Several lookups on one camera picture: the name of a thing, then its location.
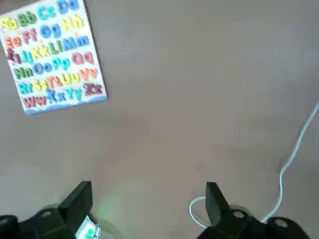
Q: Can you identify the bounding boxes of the white charger cable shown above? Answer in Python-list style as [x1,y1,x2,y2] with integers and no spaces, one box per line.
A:
[188,99,319,229]

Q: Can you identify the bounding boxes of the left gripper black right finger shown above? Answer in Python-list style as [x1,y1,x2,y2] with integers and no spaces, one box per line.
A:
[196,182,312,239]

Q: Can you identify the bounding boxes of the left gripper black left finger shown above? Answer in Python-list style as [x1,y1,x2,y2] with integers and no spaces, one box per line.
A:
[0,181,94,239]

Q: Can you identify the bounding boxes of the colourful alphabet puzzle board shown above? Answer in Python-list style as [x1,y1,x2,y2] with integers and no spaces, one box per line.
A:
[0,0,109,116]

